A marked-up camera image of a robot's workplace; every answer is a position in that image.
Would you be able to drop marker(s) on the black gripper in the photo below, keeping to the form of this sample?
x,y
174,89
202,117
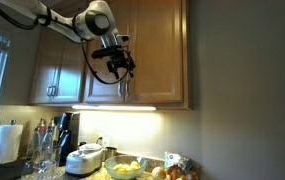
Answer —
x,y
119,60

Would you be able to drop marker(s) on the narrow wooden cabinet door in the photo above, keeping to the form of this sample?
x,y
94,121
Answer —
x,y
98,91

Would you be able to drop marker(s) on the wide wooden cabinet door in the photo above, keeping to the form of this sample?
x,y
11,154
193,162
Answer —
x,y
158,50

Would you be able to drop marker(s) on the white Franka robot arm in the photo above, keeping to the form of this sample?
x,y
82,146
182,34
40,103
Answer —
x,y
95,21

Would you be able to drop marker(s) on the under-cabinet strip light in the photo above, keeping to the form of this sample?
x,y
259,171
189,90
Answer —
x,y
115,108

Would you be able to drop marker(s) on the pale wooden cabinet door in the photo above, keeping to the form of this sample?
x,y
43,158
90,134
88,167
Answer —
x,y
70,76
43,66

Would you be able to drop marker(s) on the black coffee maker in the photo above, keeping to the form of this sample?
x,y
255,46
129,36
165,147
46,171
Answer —
x,y
70,130

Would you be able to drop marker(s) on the steel canister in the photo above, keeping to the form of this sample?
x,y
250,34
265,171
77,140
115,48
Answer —
x,y
110,153

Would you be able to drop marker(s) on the dark capped bottle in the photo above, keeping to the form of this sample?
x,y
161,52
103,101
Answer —
x,y
51,124

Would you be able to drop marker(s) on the clear glass bowl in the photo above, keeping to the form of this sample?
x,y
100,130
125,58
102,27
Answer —
x,y
110,165

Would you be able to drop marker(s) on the yellow food pieces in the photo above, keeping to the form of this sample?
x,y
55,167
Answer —
x,y
127,166

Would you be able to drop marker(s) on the white rice cooker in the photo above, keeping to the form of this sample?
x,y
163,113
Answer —
x,y
83,161

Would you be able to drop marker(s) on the red capped bottle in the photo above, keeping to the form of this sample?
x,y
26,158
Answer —
x,y
41,126

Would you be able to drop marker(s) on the plastic bread bag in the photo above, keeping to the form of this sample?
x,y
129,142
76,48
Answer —
x,y
173,159

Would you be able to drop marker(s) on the clear plastic bottle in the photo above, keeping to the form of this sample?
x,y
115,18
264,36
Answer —
x,y
35,143
47,143

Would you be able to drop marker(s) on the round yellow onion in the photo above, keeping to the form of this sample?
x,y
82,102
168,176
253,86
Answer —
x,y
158,173

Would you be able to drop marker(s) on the brown baked goods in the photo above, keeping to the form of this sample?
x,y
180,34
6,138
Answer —
x,y
182,174

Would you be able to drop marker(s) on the clear drinking glass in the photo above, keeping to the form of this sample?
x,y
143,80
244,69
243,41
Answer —
x,y
27,170
45,169

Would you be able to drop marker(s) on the white paper towel roll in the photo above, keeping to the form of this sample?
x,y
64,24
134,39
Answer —
x,y
8,143

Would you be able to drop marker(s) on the dark counter mat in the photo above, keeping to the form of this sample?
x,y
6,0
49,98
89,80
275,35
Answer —
x,y
5,170

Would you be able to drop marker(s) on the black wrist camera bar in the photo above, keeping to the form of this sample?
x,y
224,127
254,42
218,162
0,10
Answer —
x,y
105,52

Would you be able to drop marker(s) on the wooden wall cabinet frame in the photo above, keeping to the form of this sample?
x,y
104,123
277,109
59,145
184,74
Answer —
x,y
186,66

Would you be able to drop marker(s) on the white wall outlet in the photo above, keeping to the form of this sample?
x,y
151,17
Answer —
x,y
105,140

